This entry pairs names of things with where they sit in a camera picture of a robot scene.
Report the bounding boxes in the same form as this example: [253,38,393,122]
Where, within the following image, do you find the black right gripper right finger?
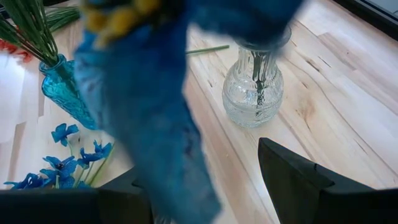
[257,137,398,224]

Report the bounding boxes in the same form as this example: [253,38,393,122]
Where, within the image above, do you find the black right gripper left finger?
[0,167,155,224]

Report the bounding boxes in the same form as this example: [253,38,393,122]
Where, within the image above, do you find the orange artificial flower bunch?
[0,39,34,63]
[0,0,81,68]

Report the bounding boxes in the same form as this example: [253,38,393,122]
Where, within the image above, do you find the dark red artificial tulip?
[185,44,231,55]

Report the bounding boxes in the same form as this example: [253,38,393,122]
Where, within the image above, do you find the blue glass vase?
[39,54,99,131]

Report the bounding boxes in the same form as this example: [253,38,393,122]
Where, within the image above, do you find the clear glass vase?
[221,26,293,129]

